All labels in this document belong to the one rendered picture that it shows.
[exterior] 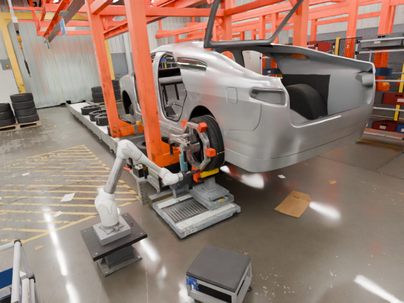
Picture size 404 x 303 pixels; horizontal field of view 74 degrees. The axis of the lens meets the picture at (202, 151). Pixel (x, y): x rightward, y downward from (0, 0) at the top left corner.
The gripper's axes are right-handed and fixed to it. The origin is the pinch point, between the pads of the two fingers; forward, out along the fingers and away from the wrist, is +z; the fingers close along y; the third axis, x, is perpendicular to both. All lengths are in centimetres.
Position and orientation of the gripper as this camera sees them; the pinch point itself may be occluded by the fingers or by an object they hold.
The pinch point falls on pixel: (197, 171)
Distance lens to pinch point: 299.9
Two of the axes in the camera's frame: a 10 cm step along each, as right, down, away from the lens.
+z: 8.4, -2.3, 4.9
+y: 3.3, -4.9, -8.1
